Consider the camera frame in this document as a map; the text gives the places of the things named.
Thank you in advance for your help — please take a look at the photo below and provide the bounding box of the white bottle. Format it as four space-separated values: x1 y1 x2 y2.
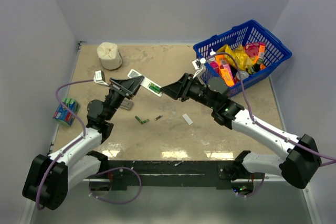
206 49 216 64

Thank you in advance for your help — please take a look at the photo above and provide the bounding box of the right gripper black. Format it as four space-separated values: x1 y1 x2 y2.
160 73 217 110

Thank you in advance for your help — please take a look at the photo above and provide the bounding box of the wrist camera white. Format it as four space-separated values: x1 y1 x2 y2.
192 58 207 79
93 70 109 87

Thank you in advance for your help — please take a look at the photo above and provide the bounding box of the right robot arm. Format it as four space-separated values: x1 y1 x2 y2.
160 73 321 189

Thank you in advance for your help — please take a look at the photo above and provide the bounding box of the grey remote control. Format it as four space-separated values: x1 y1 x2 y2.
120 100 134 111

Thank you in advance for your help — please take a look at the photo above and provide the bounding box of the orange tall carton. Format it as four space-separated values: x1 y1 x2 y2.
258 42 266 61

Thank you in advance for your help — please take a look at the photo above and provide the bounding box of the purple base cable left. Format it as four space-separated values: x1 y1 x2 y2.
88 166 142 205

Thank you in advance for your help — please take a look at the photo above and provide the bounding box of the yellow snack bag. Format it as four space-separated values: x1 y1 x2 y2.
216 44 253 70

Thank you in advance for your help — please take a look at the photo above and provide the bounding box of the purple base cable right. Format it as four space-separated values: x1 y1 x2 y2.
235 174 266 198

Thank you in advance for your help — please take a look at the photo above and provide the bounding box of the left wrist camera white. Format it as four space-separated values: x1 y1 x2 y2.
93 70 109 87

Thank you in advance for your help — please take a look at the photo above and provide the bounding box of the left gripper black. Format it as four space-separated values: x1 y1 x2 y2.
104 76 144 121

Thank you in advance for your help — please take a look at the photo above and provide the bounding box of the battery multipack blue green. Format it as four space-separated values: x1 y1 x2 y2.
53 98 80 127

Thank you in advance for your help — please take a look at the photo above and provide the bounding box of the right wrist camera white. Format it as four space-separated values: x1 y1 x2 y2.
192 58 207 79

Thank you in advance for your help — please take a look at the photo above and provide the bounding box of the red soda can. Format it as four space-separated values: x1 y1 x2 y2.
234 71 249 84

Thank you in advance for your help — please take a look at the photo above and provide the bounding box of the white tissue roll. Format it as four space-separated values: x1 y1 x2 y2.
97 42 122 70

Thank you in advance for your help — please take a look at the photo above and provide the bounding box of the white battery cover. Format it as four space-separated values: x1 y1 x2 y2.
182 114 193 125

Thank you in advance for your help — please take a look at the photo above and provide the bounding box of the black base frame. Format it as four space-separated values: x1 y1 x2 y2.
89 161 261 194

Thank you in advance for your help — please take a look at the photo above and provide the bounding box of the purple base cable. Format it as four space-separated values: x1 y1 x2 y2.
88 166 142 205
235 174 266 198

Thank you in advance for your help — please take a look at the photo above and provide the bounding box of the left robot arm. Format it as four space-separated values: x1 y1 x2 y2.
22 76 144 210

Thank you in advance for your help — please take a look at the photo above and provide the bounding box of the dark glass bottle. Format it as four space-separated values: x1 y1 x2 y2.
247 58 263 75

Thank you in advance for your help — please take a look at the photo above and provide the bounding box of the white remote control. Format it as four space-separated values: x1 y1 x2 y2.
127 69 163 97

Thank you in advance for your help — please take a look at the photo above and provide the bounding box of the orange box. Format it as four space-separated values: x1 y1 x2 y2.
215 55 235 87

